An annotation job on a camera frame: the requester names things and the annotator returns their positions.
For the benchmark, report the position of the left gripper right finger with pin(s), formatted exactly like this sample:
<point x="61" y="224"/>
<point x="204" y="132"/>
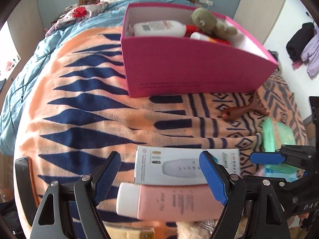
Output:
<point x="215" y="176"/>

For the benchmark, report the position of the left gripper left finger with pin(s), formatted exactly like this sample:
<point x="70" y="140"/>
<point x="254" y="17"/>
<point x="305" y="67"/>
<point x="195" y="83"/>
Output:
<point x="104" y="176"/>

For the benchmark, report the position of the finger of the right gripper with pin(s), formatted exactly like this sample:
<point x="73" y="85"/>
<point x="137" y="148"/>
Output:
<point x="267" y="158"/>

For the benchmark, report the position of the green box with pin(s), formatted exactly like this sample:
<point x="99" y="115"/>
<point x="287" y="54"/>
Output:
<point x="276" y="134"/>

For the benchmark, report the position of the pink tube white cap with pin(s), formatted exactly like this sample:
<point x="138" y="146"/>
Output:
<point x="168" y="204"/>

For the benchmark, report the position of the white product carton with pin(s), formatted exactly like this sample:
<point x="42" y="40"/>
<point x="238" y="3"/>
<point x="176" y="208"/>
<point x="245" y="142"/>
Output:
<point x="161" y="166"/>

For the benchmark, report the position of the brown wooden back scratcher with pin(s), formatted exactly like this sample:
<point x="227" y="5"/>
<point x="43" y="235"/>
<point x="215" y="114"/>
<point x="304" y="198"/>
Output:
<point x="232" y="113"/>

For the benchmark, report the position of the orange navy patterned blanket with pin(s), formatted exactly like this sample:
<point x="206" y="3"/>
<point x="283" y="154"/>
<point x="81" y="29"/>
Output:
<point x="79" y="112"/>

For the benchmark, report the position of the lilac hanging jacket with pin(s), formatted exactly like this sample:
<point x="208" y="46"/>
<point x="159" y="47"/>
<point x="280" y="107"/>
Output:
<point x="310" y="55"/>

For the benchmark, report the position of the black hanging jacket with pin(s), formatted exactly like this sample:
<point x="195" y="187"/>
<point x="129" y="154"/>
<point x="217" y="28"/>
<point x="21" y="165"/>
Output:
<point x="299" y="41"/>

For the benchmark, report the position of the pink storage box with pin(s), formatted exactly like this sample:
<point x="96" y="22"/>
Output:
<point x="180" y="65"/>

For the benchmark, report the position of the green plush turtle toy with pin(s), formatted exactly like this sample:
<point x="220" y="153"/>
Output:
<point x="209" y="24"/>

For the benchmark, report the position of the orange sunscreen tube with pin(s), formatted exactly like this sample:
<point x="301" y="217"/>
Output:
<point x="202" y="37"/>

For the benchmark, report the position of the red plastic toy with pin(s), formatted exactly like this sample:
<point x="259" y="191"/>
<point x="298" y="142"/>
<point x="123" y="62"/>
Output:
<point x="191" y="29"/>

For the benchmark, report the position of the white lotion bottle red cap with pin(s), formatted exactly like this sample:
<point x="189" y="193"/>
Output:
<point x="164" y="28"/>

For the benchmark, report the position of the light blue duvet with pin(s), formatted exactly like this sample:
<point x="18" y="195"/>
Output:
<point x="14" y="100"/>

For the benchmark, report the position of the floral white red blanket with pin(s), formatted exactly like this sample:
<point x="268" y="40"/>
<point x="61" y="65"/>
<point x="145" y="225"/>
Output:
<point x="78" y="14"/>

